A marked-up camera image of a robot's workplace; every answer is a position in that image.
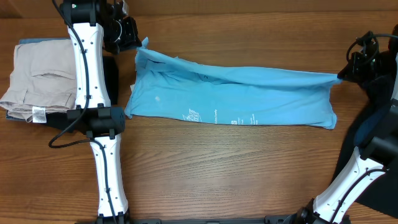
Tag light blue printed t-shirt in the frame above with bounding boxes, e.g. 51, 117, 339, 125
125, 40, 339, 129

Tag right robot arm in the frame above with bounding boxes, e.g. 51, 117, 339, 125
264, 29, 397, 224

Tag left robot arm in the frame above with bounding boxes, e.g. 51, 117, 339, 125
54, 0, 142, 223

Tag folded beige trousers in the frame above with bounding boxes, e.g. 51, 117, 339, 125
0, 39, 78, 124

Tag folded blue denim garment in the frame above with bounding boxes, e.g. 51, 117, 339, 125
5, 37, 72, 122

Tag folded black garment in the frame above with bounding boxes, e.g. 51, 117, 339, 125
44, 56, 119, 130

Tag black t-shirt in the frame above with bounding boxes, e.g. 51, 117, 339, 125
331, 71, 398, 218

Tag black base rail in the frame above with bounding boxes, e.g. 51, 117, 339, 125
74, 214, 351, 224

